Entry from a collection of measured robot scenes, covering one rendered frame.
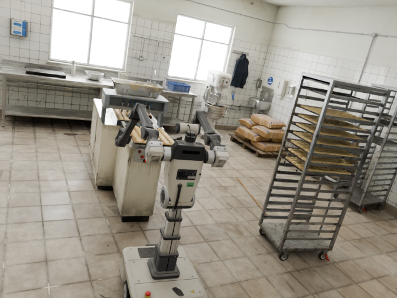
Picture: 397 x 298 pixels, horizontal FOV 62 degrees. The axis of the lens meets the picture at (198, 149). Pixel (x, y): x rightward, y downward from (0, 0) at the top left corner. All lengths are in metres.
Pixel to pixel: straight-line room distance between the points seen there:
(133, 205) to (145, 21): 4.31
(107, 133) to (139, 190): 0.82
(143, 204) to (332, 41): 4.91
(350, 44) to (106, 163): 4.73
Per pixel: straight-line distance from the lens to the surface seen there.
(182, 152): 2.11
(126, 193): 3.43
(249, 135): 6.80
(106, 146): 3.93
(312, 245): 3.79
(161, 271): 2.58
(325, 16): 7.31
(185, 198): 2.26
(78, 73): 6.72
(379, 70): 6.29
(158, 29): 7.06
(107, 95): 3.77
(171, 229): 2.40
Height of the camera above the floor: 1.91
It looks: 18 degrees down
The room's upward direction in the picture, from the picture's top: 12 degrees clockwise
